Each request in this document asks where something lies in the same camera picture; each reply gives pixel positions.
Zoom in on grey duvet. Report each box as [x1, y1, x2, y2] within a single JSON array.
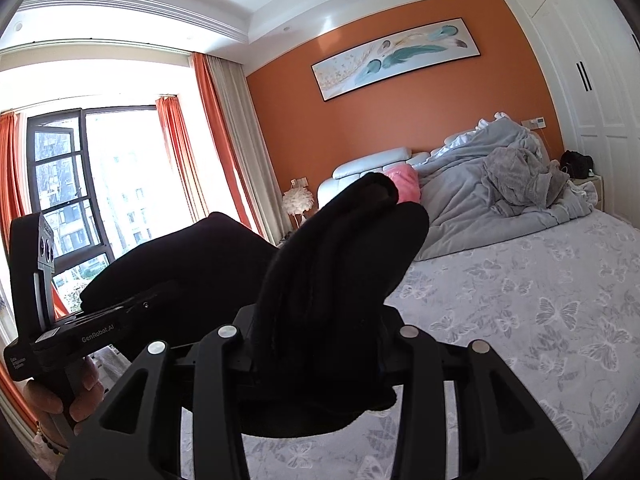
[[410, 112, 601, 261]]

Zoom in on white padded headboard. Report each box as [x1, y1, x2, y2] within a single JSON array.
[[317, 146, 431, 206]]

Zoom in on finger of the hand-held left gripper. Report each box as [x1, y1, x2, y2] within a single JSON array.
[[114, 281, 183, 326]]

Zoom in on pink pillow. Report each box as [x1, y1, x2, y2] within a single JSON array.
[[385, 164, 421, 205]]

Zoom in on black bag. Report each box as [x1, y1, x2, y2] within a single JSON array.
[[560, 150, 595, 179]]

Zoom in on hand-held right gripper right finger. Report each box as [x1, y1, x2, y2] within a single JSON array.
[[377, 305, 583, 480]]

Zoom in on white feather lamp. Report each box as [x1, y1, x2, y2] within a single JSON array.
[[282, 185, 317, 231]]

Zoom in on white ruffled pillow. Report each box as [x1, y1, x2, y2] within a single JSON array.
[[430, 112, 506, 161]]

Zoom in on feather wall painting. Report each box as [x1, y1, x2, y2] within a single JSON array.
[[311, 17, 482, 103]]

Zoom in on white wardrobe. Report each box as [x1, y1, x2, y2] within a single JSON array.
[[500, 0, 640, 221]]

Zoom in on beaded bracelet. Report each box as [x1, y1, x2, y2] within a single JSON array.
[[34, 422, 68, 458]]

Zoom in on black pants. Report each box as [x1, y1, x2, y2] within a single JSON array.
[[80, 172, 430, 438]]

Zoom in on beige curtain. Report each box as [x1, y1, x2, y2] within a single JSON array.
[[207, 55, 281, 246]]

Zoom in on orange curtain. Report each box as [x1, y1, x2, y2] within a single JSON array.
[[190, 52, 266, 241], [0, 112, 31, 241], [156, 95, 208, 223]]

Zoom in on grey fuzzy blanket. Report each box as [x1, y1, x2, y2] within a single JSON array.
[[482, 146, 568, 218]]

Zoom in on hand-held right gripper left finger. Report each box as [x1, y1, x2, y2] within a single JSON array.
[[56, 305, 261, 480]]

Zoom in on black framed window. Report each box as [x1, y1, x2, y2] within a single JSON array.
[[25, 105, 166, 281]]

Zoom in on person's left hand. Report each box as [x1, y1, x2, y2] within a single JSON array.
[[25, 359, 103, 433]]

